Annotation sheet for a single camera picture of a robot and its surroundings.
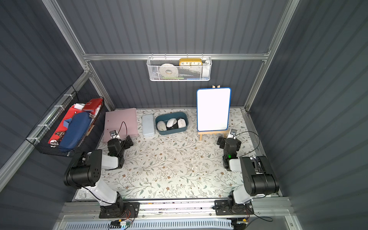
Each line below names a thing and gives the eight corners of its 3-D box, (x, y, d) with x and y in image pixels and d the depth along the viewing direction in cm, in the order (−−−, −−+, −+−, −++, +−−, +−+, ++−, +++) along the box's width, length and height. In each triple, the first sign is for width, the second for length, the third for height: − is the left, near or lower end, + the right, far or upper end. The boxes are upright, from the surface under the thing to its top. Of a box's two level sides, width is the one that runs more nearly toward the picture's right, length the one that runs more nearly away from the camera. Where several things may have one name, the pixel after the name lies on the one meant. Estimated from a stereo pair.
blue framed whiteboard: (195, 137, 105) (198, 103, 79) (195, 122, 114) (197, 87, 88) (224, 137, 105) (236, 103, 79) (221, 122, 114) (231, 87, 87)
